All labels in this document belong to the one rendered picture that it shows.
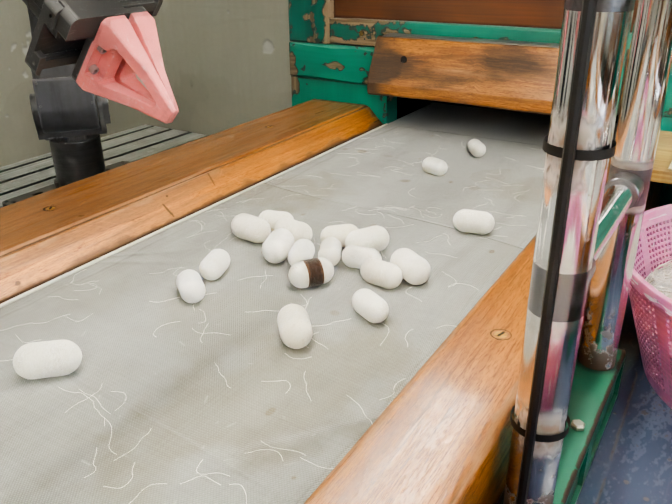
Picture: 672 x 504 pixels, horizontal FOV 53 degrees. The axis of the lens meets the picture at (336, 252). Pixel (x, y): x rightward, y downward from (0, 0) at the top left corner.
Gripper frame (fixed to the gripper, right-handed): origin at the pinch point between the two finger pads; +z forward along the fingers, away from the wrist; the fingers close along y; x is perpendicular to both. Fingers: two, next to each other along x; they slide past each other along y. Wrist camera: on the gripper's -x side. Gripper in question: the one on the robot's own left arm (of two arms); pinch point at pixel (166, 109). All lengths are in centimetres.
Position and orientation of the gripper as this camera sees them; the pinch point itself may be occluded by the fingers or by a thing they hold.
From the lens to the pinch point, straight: 54.0
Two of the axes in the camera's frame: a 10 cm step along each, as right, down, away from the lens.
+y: 5.3, -3.7, 7.7
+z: 6.6, 7.5, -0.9
